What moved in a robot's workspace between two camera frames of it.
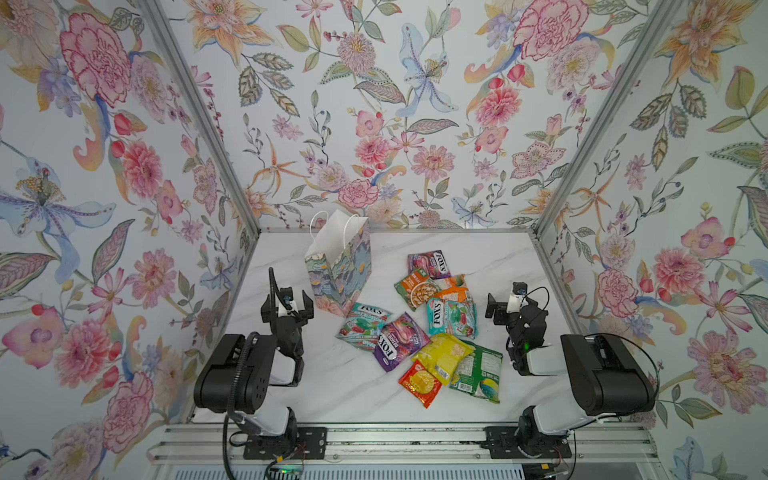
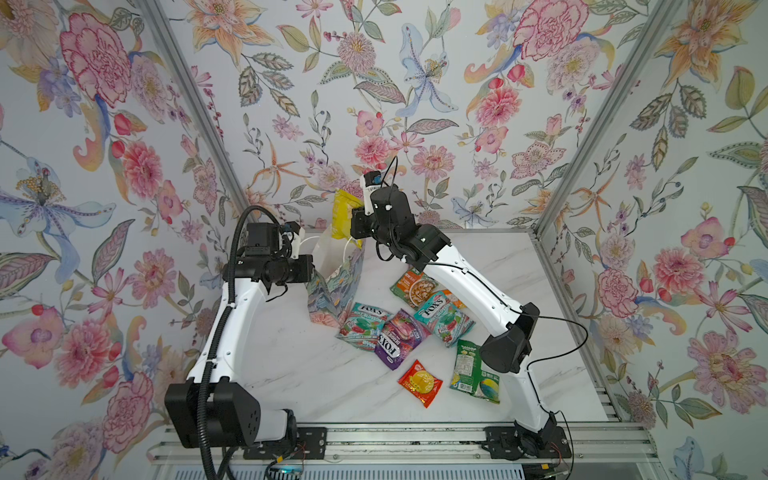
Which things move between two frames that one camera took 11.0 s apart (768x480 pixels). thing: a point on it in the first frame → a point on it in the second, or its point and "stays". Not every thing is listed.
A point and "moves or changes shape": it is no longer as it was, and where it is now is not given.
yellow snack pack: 440,354 → 344,203
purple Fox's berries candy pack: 398,341 stays
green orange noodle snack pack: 417,287 stays
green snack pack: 479,373 stays
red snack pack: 420,383 stays
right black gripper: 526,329 → 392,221
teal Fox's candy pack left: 363,326 stays
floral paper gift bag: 339,259 moves or changes shape
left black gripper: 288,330 → 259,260
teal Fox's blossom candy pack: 458,319 moves or changes shape
